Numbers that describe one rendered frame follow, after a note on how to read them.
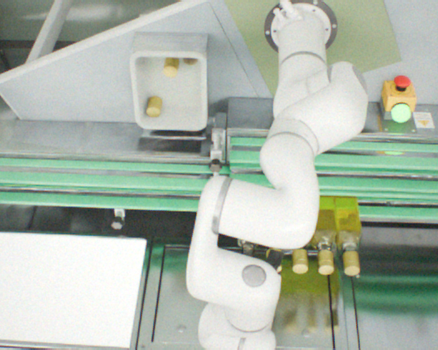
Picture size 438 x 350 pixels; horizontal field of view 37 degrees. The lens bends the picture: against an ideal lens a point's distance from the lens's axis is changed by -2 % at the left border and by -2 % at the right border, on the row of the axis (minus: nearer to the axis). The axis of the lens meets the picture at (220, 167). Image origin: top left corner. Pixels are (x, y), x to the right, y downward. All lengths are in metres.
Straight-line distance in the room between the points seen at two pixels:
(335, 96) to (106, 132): 0.80
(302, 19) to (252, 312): 0.63
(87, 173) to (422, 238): 0.88
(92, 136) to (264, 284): 0.84
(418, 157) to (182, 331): 0.67
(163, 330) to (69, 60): 0.68
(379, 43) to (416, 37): 0.15
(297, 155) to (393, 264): 0.80
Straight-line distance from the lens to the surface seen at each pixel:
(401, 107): 1.58
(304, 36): 1.32
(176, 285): 1.59
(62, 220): 1.81
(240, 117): 1.58
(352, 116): 1.05
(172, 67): 1.53
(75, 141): 1.69
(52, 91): 1.71
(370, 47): 1.47
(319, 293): 1.59
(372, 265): 1.71
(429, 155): 1.59
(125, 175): 1.61
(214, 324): 1.15
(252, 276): 0.98
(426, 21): 1.57
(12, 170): 1.68
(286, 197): 0.95
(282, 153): 0.98
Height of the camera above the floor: 2.06
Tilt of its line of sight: 46 degrees down
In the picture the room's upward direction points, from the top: 176 degrees counter-clockwise
